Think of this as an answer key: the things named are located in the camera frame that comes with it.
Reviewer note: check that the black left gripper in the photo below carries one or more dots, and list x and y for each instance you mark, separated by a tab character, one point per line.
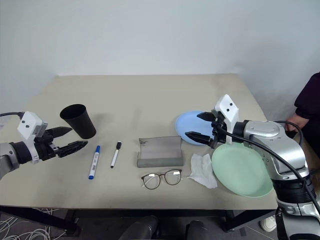
45	148

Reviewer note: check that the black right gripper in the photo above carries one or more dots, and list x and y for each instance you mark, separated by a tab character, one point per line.
218	130

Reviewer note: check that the blue capped whiteboard marker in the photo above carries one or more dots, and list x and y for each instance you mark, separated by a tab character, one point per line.
94	162

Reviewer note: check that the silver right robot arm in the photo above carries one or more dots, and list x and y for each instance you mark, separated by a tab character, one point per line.
265	135

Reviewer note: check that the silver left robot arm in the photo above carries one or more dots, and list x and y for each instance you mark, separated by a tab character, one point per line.
5	160

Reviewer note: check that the bystander bare hand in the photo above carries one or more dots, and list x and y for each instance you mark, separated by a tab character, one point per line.
297	121

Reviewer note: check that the light blue plate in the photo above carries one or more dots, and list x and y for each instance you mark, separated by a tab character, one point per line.
185	123

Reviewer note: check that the black plastic cup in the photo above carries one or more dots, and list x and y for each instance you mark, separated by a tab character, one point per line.
80	122

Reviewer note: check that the crumpled white tissue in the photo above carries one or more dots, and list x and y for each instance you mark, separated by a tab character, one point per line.
201	167

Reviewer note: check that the translucent grey glasses case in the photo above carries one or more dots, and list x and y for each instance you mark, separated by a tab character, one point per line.
160	152

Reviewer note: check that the black capped thin marker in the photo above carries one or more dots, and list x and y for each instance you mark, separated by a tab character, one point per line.
115	156

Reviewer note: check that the light green plate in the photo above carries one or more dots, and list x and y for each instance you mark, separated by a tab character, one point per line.
237	172

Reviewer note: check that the brown round-framed glasses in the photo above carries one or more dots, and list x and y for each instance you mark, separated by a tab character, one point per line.
150	181

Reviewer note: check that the dark grey rounded shape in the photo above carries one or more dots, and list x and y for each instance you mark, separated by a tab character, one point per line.
142	228
198	231

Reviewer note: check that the person in dark clothes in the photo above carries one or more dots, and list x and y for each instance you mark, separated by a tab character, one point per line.
308	100

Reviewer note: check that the white shoe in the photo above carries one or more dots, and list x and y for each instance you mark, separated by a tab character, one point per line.
268	223

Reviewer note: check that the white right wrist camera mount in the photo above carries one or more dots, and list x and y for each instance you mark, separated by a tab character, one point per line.
227	105

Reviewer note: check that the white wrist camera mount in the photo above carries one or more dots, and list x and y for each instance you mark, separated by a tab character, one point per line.
28	123
227	105

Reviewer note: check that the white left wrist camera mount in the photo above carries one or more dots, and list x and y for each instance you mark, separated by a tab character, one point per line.
28	123

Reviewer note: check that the black metal table frame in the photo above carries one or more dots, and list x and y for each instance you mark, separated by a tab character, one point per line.
37	217

